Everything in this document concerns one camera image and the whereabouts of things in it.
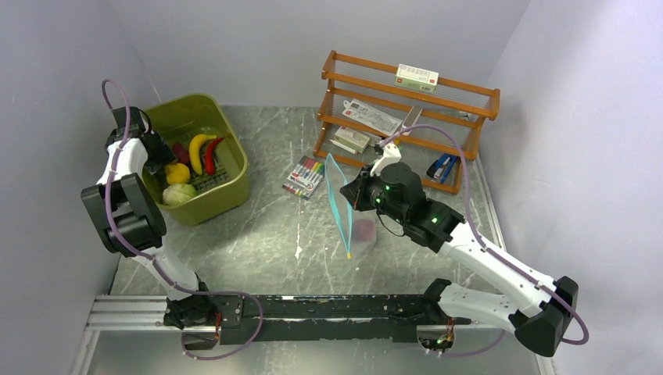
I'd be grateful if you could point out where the orange wooden shelf rack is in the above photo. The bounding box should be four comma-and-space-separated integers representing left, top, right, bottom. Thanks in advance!
313, 51, 500, 195

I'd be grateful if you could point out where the small white box lower shelf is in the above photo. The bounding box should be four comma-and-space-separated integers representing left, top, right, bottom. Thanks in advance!
330, 127, 371, 155

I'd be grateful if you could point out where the blue stapler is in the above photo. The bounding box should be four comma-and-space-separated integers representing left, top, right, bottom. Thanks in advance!
426, 153, 459, 184

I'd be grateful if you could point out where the dark red sweet potato toy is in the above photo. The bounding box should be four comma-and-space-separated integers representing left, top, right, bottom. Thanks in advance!
171, 142, 190, 165

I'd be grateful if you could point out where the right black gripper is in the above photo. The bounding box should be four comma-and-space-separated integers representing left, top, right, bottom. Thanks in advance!
340, 164, 408, 225

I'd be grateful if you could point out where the pale green cabbage toy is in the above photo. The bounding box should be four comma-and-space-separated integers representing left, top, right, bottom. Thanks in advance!
162, 184, 199, 205

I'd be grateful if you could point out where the pack of coloured markers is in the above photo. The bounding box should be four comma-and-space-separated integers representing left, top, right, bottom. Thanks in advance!
281, 156, 325, 200

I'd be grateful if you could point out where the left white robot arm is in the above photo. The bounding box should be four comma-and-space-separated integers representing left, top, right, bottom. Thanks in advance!
81, 106, 221, 330

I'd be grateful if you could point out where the clear zip bag blue zipper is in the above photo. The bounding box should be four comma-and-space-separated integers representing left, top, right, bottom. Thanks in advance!
325, 154, 377, 259

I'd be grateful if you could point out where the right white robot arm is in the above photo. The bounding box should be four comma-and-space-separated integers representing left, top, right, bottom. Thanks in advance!
339, 162, 579, 357

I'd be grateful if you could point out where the white green box on shelf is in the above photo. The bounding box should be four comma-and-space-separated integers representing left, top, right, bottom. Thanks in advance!
394, 64, 439, 94

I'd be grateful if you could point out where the olive green plastic basket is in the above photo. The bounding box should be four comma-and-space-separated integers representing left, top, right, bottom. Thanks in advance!
143, 94, 250, 227

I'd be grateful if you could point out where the yellow banana toy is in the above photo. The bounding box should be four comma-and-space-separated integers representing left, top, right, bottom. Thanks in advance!
188, 134, 217, 175

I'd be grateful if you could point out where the purple onion toy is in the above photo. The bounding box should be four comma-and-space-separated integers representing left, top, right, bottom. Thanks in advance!
352, 219, 377, 243

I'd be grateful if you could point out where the yellow pear toy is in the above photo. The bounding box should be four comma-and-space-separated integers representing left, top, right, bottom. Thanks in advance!
164, 163, 191, 185

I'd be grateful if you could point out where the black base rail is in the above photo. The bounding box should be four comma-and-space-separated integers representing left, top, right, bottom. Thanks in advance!
163, 292, 472, 347

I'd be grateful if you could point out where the flat white packaged item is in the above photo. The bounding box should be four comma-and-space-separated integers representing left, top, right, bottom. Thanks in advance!
342, 99, 402, 137

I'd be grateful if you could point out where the red chili toy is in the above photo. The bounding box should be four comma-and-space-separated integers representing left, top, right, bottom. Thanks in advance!
204, 137, 224, 176

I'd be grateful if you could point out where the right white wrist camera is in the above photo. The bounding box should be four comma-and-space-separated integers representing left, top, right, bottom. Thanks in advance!
370, 142, 401, 177

